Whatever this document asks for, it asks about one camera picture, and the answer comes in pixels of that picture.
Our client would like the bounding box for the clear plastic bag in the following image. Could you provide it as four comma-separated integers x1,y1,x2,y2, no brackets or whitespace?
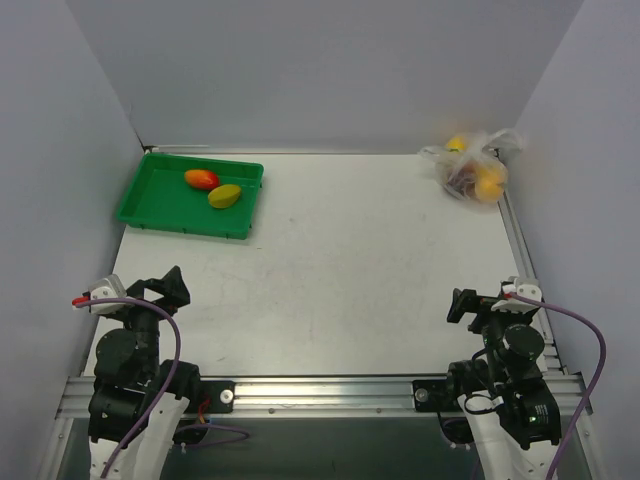
419,129,523,204

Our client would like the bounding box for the yellow pear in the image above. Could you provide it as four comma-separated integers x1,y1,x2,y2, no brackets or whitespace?
445,135,467,152

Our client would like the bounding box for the dark red apple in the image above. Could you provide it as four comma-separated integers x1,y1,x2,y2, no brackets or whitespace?
446,166,476,199

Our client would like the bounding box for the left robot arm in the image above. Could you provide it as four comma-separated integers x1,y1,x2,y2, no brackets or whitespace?
76,267,202,479

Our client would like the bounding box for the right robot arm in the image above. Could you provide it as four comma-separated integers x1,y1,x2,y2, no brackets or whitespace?
443,278,562,479

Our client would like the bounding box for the orange fruit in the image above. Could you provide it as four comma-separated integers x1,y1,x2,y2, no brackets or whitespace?
474,170,506,204

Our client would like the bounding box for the green plastic tray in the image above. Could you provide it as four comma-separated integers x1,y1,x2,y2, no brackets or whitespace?
117,153,264,240

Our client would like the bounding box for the yellow green mango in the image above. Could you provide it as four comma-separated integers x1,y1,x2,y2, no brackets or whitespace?
207,184,242,209

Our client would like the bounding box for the red orange mango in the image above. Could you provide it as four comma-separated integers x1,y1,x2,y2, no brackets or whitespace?
184,169,220,191

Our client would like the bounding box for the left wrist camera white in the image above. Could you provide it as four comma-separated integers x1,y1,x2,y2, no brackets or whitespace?
72,274,127,316

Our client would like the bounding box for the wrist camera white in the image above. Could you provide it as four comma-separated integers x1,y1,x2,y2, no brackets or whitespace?
72,274,127,316
494,276,542,316

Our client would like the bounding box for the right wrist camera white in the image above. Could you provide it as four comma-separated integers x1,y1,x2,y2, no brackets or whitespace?
494,276,542,316

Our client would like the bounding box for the aluminium right side rail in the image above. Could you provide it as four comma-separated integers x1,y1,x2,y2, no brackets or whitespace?
494,144,571,376

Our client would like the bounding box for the aluminium rail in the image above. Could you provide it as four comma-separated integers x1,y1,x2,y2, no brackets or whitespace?
54,372,594,420
494,144,571,376

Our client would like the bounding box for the aluminium front rail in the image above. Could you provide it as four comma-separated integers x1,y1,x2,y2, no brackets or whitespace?
54,372,594,420

